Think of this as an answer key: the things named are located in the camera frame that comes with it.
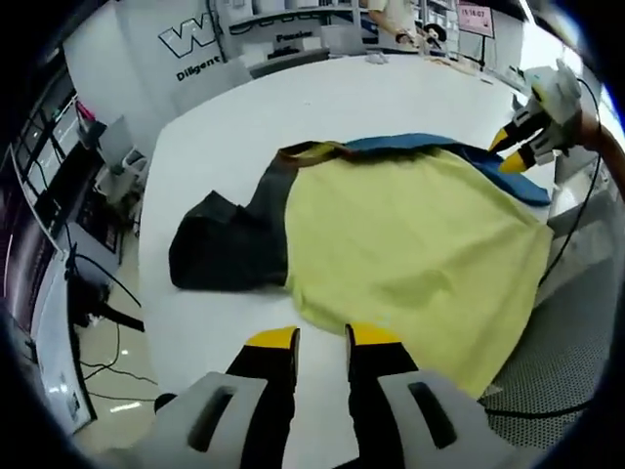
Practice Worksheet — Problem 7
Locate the small pink display screen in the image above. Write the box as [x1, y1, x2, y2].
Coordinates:
[456, 0, 496, 67]

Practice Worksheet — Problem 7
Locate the grey office chair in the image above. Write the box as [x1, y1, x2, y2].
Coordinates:
[97, 114, 150, 196]

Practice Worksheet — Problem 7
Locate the grey mesh chair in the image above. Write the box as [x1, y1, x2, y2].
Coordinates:
[480, 273, 621, 450]

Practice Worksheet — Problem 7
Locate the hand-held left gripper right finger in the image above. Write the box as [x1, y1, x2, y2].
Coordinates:
[344, 321, 520, 469]

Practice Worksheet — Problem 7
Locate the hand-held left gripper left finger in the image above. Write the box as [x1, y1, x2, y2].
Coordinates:
[145, 324, 301, 469]

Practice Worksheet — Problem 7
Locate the black stand base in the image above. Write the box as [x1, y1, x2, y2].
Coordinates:
[67, 280, 146, 334]

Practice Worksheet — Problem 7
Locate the yellow blue black garment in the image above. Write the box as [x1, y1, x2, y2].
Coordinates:
[168, 130, 556, 400]

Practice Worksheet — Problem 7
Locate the pink hanging bag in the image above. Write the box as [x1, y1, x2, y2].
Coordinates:
[72, 100, 106, 148]

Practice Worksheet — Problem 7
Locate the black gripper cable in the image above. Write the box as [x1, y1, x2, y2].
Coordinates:
[480, 75, 606, 421]

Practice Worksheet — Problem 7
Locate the black equipment case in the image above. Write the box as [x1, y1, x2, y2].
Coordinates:
[80, 192, 122, 255]

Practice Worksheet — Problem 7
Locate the white storage shelf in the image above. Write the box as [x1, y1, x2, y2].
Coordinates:
[229, 0, 367, 53]

